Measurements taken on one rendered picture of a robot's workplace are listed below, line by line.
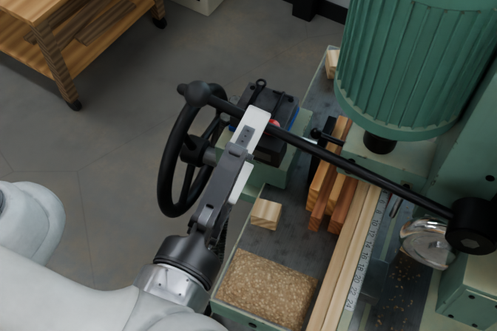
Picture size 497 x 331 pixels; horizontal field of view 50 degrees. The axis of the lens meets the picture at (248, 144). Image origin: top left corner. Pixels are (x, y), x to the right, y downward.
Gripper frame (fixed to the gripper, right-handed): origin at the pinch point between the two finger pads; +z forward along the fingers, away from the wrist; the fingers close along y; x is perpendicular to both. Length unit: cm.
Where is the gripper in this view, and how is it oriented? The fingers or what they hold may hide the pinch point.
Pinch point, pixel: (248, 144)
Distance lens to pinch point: 71.5
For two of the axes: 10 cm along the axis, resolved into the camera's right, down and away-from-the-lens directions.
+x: -9.1, -4.1, 0.8
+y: 1.5, -4.9, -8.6
